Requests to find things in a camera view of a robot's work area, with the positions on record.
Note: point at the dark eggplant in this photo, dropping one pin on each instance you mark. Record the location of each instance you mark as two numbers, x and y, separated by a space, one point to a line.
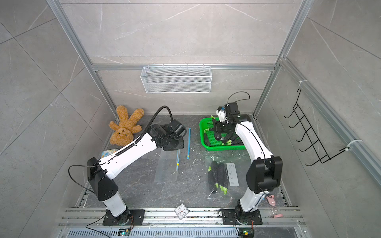
223 178

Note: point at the colourful tissue pack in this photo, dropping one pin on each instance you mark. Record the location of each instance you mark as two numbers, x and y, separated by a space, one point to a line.
108 152

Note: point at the white wire wall basket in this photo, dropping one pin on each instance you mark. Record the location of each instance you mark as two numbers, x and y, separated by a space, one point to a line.
176 79

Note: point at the pink sand timer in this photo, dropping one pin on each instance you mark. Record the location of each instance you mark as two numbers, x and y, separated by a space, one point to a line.
276 212

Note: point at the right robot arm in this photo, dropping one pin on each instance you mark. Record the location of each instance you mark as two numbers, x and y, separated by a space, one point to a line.
264 173

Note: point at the clear zip-top bag blue zipper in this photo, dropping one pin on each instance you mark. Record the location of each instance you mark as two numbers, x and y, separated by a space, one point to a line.
237 167

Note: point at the brown teddy bear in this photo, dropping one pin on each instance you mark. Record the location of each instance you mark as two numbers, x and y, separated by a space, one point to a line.
127 127

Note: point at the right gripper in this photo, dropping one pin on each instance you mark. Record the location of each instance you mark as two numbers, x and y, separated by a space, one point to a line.
219 130

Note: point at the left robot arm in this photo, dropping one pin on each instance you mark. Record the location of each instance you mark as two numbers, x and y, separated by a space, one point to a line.
101 173

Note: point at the green plastic basket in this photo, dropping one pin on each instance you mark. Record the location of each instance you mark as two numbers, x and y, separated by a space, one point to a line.
210 141

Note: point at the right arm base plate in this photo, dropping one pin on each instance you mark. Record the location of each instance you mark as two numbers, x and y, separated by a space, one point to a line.
235 216

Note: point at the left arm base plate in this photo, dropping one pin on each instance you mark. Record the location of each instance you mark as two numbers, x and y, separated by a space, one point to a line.
135 217

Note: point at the small white clock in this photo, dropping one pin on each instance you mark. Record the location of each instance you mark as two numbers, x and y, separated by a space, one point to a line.
181 211

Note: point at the black wall hook rack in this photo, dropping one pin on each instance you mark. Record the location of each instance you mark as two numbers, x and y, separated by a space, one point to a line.
311 135

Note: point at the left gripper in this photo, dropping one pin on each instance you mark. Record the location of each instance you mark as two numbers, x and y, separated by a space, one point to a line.
181 144

